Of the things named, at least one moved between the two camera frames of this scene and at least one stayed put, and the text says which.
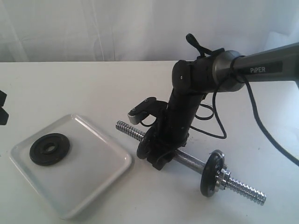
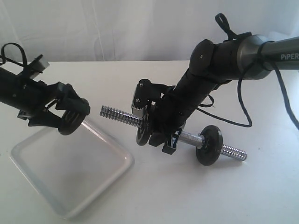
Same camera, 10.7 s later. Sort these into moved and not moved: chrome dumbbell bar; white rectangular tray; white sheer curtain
Moved: chrome dumbbell bar
Not moved: white rectangular tray; white sheer curtain
